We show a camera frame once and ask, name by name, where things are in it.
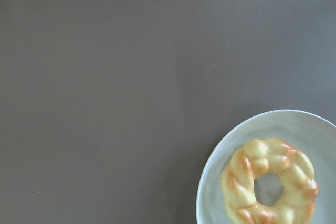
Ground glazed twisted donut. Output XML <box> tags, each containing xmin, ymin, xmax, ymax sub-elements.
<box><xmin>220</xmin><ymin>138</ymin><xmax>319</xmax><ymax>223</ymax></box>

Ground grey-white plate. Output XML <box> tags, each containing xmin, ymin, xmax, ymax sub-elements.
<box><xmin>196</xmin><ymin>110</ymin><xmax>335</xmax><ymax>223</ymax></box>

